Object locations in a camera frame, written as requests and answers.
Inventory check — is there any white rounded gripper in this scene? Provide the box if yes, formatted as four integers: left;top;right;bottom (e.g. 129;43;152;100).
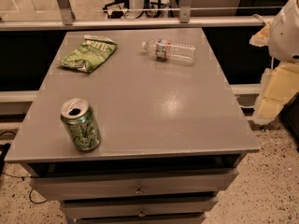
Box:
249;0;299;125

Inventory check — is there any green soda can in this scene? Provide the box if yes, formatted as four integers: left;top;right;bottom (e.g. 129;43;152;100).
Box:
61;98;101;151

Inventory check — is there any clear plastic water bottle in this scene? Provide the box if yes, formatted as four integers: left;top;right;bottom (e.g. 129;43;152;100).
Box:
142;38;196;63

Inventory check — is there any upper grey drawer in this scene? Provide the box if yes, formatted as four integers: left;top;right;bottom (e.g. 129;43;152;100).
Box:
30;168;238;201

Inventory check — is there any grey drawer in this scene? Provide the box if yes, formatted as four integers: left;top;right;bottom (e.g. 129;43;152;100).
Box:
30;168;238;201
61;197;218;218

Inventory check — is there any grey drawer cabinet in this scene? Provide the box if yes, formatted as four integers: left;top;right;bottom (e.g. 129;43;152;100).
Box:
7;28;259;224

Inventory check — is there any black office chair base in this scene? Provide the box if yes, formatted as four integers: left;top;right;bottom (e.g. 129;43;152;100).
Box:
103;0;129;19

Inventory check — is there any lower grey drawer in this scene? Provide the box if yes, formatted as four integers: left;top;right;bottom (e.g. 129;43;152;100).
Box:
61;197;218;218

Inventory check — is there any green chip bag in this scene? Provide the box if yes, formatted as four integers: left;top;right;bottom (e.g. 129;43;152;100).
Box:
59;35;118;74

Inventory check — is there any upper drawer knob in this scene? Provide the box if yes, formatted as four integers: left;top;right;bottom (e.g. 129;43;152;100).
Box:
135;187;144;195

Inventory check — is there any drawer knob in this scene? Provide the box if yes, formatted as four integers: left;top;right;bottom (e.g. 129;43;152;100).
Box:
138;210;146;217
135;187;144;195

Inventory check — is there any lower drawer knob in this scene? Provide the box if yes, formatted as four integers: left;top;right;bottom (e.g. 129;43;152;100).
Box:
138;210;146;217

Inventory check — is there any white cable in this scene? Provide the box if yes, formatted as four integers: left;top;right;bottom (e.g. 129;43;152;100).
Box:
252;13;269;25

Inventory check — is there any metal railing frame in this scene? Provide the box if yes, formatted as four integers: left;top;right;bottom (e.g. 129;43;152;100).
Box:
0;0;288;31

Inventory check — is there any black floor cable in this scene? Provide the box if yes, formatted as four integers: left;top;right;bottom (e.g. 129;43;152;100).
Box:
0;130;48;205

